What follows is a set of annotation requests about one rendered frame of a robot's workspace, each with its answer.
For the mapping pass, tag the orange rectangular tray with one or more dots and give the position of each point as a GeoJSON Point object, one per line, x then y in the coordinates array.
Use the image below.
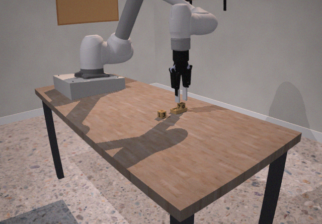
{"type": "Point", "coordinates": [177, 111]}

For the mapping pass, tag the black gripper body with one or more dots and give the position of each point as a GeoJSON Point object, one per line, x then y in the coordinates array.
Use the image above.
{"type": "Point", "coordinates": [180, 58]}

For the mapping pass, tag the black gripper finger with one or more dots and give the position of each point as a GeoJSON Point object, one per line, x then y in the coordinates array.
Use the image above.
{"type": "Point", "coordinates": [175, 82]}
{"type": "Point", "coordinates": [186, 80]}

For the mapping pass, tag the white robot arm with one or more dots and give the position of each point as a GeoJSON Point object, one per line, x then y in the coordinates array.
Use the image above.
{"type": "Point", "coordinates": [184, 20]}

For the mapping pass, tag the tan wooden number cube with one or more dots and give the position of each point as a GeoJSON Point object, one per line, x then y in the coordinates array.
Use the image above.
{"type": "Point", "coordinates": [180, 105]}
{"type": "Point", "coordinates": [161, 114]}

